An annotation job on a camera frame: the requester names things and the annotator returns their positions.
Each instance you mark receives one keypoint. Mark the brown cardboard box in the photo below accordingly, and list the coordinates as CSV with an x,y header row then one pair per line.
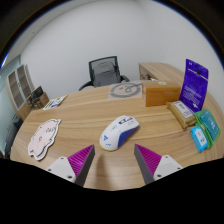
x,y
161,95

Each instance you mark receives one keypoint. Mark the dark brown printed box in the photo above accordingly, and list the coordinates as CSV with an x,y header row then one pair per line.
x,y
41,101

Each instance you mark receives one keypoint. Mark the white blue yellow computer mouse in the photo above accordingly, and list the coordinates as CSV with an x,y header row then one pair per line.
x,y
118,133

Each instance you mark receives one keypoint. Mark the green flat packet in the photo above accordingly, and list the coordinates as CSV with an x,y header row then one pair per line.
x,y
210,125

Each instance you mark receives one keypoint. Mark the black armchair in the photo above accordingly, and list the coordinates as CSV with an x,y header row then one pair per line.
x,y
10,133

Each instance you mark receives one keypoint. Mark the green white printed leaflet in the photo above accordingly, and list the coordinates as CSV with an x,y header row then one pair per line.
x,y
55,102

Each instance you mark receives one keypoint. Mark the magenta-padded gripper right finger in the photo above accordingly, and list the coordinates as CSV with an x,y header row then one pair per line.
x,y
165,165

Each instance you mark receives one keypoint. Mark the wooden shelf unit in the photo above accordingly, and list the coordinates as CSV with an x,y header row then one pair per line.
x,y
18,88

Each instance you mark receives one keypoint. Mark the pink pig-shaped mouse pad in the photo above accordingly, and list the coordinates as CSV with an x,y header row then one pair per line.
x,y
43,138

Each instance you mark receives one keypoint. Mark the small blue wipes pack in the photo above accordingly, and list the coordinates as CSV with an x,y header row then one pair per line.
x,y
199,138

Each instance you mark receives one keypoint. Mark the black electronic device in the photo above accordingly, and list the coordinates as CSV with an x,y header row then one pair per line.
x,y
36,91

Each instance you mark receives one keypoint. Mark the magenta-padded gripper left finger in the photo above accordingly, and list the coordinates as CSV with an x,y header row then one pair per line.
x,y
63,165

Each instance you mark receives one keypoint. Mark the purple standing pouch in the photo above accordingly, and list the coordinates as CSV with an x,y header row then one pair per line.
x,y
194,85

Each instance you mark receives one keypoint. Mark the black mesh office chair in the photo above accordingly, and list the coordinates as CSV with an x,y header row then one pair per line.
x,y
105,73

